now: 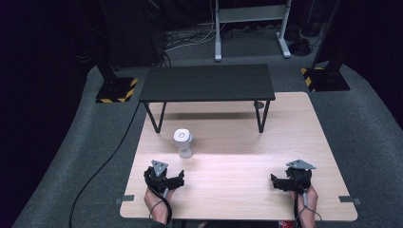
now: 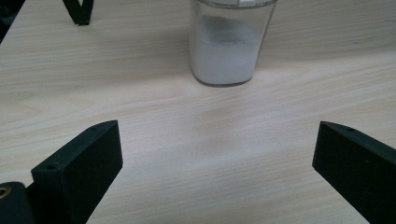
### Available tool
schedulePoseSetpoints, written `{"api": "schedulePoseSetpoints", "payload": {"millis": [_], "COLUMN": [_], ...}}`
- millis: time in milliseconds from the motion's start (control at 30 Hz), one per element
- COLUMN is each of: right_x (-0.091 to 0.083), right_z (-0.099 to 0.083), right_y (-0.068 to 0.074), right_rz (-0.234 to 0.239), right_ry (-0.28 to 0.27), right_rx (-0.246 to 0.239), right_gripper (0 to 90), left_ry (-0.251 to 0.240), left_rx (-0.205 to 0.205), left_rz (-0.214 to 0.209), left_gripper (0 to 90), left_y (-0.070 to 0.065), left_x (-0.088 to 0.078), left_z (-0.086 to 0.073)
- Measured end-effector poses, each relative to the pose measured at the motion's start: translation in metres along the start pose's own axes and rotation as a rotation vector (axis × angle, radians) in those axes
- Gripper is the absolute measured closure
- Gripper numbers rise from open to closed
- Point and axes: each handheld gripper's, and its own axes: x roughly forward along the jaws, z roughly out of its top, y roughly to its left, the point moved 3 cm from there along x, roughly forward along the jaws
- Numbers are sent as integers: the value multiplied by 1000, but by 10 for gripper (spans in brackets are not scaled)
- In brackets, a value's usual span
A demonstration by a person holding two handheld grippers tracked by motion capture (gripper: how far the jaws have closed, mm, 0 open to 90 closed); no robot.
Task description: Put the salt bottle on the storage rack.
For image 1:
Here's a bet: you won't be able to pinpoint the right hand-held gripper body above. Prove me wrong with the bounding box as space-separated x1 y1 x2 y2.
282 159 317 195

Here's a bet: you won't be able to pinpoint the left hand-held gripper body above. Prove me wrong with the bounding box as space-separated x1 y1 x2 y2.
144 160 179 192

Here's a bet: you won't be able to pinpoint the person's right hand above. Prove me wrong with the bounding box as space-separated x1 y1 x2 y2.
289 184 319 220

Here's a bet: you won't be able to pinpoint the person's left hand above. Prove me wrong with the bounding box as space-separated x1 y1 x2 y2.
144 185 176 222

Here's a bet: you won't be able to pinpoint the white plastic bottle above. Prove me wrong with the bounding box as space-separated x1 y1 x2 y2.
173 127 194 159

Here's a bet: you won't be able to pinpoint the grey tape strip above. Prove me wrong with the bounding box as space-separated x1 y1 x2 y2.
337 195 362 206
114 194 135 205

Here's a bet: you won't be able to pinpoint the black riser shelf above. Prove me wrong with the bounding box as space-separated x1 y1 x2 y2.
138 64 277 134

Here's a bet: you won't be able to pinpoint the black stand base striped edges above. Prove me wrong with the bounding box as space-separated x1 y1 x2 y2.
300 66 352 93
95 76 139 105

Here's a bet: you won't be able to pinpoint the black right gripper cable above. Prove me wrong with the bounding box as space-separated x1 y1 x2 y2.
292 186 323 228

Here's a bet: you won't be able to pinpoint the long black floor cable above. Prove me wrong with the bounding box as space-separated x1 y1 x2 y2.
67 100 143 228

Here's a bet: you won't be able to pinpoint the black coiled cable bundle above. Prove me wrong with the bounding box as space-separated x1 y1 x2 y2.
284 24 317 57

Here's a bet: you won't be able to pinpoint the tangle of floor cables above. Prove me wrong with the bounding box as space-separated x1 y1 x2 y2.
163 20 217 53

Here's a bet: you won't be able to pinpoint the white metal desk frame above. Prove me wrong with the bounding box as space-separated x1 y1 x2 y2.
214 0 293 63

